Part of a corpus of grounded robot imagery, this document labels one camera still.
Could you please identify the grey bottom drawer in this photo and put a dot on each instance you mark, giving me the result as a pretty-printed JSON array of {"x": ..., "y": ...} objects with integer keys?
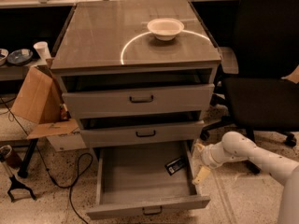
[{"x": 132, "y": 181}]

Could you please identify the dark blue plate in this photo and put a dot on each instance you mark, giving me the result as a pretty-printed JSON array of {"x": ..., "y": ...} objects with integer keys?
[{"x": 20, "y": 57}]

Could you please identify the grey drawer cabinet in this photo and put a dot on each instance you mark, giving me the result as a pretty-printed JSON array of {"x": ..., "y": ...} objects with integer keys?
[{"x": 113, "y": 37}]

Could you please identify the black office chair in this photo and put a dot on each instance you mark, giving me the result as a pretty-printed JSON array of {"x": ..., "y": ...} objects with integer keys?
[{"x": 265, "y": 45}]

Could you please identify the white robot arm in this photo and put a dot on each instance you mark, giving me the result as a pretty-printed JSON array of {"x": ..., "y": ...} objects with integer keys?
[{"x": 234, "y": 147}]

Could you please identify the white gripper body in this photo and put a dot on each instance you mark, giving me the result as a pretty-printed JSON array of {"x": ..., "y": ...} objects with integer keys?
[{"x": 209, "y": 157}]

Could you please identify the black table leg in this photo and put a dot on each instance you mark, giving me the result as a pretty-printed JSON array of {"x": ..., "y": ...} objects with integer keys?
[{"x": 23, "y": 173}]

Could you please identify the white paper bowl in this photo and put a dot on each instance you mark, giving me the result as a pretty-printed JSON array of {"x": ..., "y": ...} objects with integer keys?
[{"x": 165, "y": 29}]

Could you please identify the black grabber tool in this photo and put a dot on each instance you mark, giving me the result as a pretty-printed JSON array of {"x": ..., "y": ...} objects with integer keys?
[{"x": 15, "y": 183}]

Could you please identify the dark rxbar blueberry wrapper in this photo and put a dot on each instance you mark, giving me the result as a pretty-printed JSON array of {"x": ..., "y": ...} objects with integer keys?
[{"x": 174, "y": 166}]

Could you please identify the grey low shelf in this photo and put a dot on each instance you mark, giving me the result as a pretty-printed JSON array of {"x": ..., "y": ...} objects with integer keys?
[{"x": 12, "y": 72}]

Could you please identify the grey drawer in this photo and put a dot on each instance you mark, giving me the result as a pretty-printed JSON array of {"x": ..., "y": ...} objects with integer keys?
[
  {"x": 139, "y": 93},
  {"x": 141, "y": 129},
  {"x": 132, "y": 181}
]

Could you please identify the grey middle drawer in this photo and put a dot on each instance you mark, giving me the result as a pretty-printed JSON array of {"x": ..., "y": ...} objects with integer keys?
[{"x": 141, "y": 129}]

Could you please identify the brown cup on floor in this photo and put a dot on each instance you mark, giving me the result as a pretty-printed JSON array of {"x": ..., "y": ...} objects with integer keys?
[{"x": 12, "y": 159}]

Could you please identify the grey top drawer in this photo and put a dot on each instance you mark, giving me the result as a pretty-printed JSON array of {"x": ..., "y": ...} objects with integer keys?
[{"x": 139, "y": 93}]

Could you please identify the white paper cup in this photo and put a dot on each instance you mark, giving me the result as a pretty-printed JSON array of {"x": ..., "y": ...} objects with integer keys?
[{"x": 42, "y": 50}]

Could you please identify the white bowl at left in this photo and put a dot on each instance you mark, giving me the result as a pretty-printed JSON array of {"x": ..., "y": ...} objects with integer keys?
[{"x": 3, "y": 56}]

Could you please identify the brown cardboard box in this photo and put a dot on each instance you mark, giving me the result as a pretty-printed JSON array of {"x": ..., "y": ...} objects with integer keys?
[{"x": 40, "y": 102}]

